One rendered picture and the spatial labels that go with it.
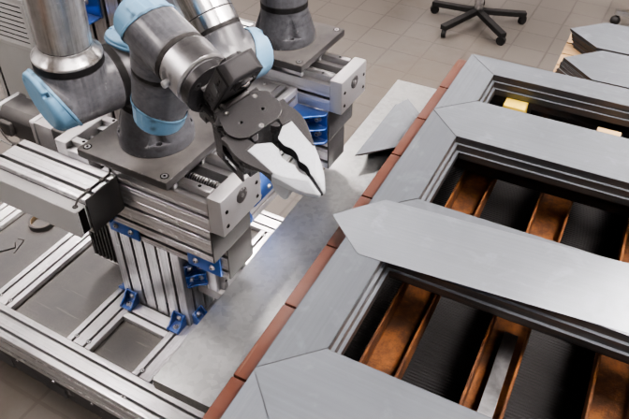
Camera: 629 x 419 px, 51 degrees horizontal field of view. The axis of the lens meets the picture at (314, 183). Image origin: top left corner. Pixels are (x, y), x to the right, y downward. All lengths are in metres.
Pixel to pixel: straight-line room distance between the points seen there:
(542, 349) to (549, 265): 0.33
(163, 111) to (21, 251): 1.60
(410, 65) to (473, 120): 2.04
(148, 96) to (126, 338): 1.28
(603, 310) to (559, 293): 0.08
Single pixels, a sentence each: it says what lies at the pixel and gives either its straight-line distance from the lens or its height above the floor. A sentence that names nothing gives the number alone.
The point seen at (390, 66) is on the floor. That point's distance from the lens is 3.72.
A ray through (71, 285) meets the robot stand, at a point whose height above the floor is 0.21.
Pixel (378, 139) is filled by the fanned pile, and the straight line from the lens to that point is 1.88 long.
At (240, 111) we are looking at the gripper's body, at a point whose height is 1.40.
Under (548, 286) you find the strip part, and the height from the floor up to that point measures 0.87.
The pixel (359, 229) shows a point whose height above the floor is 0.87.
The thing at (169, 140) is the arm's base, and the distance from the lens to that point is 1.29.
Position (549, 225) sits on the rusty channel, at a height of 0.68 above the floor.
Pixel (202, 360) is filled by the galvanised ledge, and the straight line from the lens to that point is 1.41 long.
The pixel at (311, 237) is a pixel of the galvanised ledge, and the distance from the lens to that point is 1.62.
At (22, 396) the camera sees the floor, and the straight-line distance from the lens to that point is 2.33.
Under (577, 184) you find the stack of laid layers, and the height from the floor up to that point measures 0.83.
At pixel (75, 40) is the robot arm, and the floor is 1.31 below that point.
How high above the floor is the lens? 1.80
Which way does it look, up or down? 39 degrees down
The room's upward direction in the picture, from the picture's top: straight up
